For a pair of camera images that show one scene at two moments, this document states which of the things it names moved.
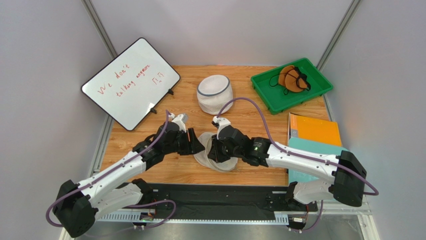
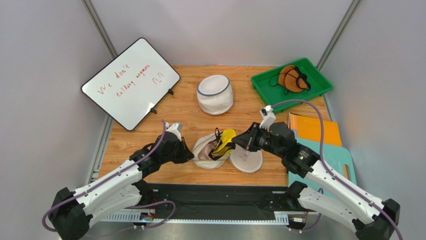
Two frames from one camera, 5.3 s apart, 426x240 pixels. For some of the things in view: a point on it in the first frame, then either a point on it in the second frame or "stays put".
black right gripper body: x=217 y=147 -> x=252 y=139
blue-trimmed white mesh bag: x=214 y=92 stays put
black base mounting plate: x=231 y=201 stays put
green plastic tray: x=291 y=85 stays put
